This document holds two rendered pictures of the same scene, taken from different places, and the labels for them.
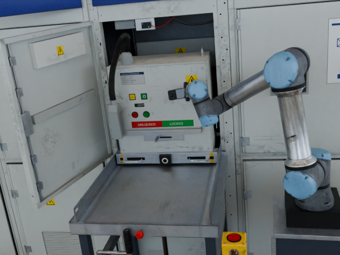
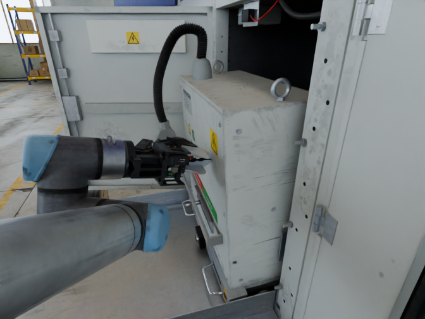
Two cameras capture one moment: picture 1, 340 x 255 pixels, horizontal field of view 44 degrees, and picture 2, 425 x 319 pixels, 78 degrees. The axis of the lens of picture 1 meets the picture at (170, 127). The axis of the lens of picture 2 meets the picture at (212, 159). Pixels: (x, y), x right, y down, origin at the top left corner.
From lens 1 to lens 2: 1.81 m
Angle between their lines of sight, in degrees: 57
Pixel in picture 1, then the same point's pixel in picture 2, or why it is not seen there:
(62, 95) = (140, 95)
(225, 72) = (310, 164)
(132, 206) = not seen: hidden behind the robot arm
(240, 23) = (374, 9)
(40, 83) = (104, 71)
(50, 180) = not seen: hidden behind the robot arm
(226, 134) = (286, 287)
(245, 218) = not seen: outside the picture
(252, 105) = (330, 292)
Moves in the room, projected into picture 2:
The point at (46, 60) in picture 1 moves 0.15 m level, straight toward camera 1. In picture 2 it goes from (105, 45) to (61, 46)
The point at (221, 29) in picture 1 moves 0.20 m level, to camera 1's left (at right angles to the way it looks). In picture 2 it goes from (330, 31) to (251, 33)
